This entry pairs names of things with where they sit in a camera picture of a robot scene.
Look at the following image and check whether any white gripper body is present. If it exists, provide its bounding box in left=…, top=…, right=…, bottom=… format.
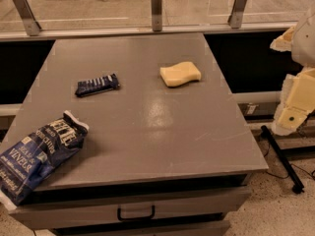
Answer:
left=291, top=15, right=315, bottom=67

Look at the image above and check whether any black drawer handle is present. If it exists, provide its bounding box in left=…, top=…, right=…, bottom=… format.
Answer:
left=116, top=206, right=156, bottom=222

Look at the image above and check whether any right metal railing bracket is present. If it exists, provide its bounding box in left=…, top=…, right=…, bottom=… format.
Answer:
left=227, top=0, right=247, bottom=29

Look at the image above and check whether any metal railing bracket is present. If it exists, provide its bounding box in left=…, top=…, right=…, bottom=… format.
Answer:
left=151, top=0, right=162, bottom=31
left=227, top=0, right=247, bottom=29
left=13, top=0, right=41, bottom=36

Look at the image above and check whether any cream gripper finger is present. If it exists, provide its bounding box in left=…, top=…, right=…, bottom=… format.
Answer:
left=270, top=27, right=295, bottom=52
left=272, top=67, right=315, bottom=136

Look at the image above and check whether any dark blue snack bar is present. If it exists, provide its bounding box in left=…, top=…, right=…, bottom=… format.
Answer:
left=75, top=74, right=120, bottom=97

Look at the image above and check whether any yellow sponge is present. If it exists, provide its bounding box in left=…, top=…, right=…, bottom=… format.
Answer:
left=159, top=61, right=202, bottom=88

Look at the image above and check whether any blue chip bag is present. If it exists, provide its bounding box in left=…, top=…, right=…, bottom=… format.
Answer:
left=0, top=111, right=90, bottom=210

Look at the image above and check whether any left metal railing bracket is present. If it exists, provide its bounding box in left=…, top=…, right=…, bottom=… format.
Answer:
left=13, top=0, right=41, bottom=36

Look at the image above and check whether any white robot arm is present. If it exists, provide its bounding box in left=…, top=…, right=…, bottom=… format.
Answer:
left=270, top=4, right=315, bottom=136

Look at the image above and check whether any black stand leg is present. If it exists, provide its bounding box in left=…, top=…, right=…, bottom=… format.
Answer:
left=261, top=125, right=304, bottom=194

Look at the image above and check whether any middle metal railing bracket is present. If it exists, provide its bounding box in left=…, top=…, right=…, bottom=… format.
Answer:
left=151, top=0, right=162, bottom=31

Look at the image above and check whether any grey top drawer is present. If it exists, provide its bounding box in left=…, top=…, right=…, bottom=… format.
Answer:
left=10, top=186, right=251, bottom=230

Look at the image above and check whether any grey lower drawer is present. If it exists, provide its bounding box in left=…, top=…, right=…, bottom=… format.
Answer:
left=53, top=219, right=230, bottom=236

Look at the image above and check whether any grey drawer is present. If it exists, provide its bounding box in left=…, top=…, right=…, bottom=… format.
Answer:
left=53, top=219, right=230, bottom=236
left=10, top=186, right=251, bottom=230

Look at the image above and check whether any black cable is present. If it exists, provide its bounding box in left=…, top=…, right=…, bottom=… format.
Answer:
left=262, top=141, right=315, bottom=182

